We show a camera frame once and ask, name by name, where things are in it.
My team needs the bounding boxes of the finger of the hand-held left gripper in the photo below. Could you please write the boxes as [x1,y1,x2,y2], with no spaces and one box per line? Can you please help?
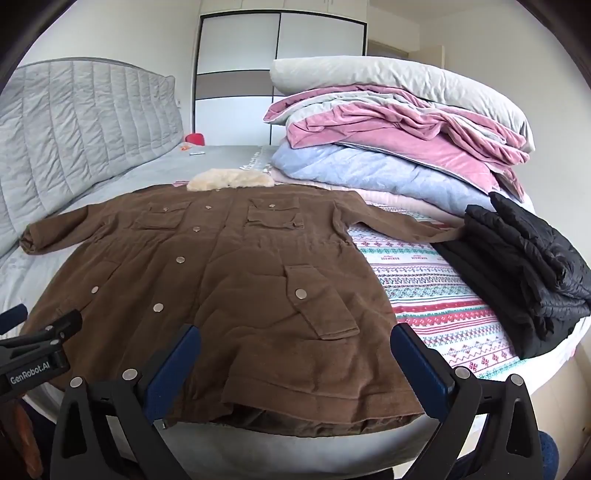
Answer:
[0,304,27,334]
[30,310,83,344]

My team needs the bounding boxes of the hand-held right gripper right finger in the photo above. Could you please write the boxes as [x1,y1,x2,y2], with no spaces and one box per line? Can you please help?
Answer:
[389,322,544,480]

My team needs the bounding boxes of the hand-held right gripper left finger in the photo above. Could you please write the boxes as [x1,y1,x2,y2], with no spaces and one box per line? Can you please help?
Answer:
[50,323,202,480]

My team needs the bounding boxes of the brown coat with fur collar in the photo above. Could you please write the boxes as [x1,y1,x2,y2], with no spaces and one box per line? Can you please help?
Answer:
[19,168,467,439]

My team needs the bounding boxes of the patterned striped blanket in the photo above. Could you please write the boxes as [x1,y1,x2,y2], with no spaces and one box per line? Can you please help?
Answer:
[346,208,522,380]

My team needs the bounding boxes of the folded black down jacket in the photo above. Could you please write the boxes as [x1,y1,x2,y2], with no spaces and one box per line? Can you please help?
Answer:
[431,191,591,361]

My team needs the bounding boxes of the person's leg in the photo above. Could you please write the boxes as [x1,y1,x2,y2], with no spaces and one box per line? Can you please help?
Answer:
[536,429,560,480]

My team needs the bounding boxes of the pale pink quilted mat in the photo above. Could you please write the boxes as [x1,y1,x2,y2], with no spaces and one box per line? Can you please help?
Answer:
[268,168,462,227]

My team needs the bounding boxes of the grey quilted headboard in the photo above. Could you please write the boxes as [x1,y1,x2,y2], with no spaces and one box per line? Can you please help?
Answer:
[0,58,185,259]

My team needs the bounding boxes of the light blue quilt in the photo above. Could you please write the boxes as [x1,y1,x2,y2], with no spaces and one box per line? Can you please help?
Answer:
[271,143,502,215]

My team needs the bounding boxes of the pink velvet quilt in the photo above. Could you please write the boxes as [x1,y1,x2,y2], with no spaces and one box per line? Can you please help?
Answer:
[263,85,532,199]

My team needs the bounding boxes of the pale grey pillow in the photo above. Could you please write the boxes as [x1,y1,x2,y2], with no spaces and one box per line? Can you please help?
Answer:
[269,56,536,153]

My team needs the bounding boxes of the beige door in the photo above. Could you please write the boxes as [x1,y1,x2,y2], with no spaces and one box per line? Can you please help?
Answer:
[418,44,446,70]

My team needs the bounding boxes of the white sliding door wardrobe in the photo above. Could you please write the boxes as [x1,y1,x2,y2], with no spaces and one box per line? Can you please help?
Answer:
[194,11,369,147]

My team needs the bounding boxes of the white overhead cabinet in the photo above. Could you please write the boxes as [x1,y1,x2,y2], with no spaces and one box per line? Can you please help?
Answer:
[240,0,370,24]

